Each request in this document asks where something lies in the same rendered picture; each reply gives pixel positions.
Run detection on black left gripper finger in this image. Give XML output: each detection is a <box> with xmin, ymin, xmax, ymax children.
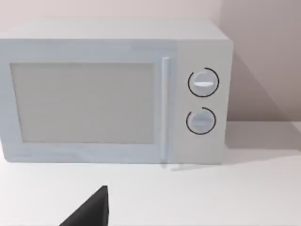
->
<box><xmin>58</xmin><ymin>185</ymin><xmax>110</xmax><ymax>226</ymax></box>

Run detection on pale microwave door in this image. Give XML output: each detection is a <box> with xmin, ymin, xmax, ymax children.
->
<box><xmin>0</xmin><ymin>38</ymin><xmax>177</xmax><ymax>164</ymax></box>

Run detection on pale microwave oven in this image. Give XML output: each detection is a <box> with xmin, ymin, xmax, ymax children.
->
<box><xmin>0</xmin><ymin>17</ymin><xmax>234</xmax><ymax>165</ymax></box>

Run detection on small pale microwave knob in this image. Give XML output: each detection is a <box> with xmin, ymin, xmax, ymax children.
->
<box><xmin>186</xmin><ymin>107</ymin><xmax>217</xmax><ymax>135</ymax></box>

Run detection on large pale microwave knob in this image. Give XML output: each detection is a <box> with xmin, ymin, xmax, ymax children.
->
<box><xmin>187</xmin><ymin>67</ymin><xmax>220</xmax><ymax>97</ymax></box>

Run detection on pale microwave door handle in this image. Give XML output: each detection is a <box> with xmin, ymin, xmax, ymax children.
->
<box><xmin>160</xmin><ymin>56</ymin><xmax>170</xmax><ymax>163</ymax></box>

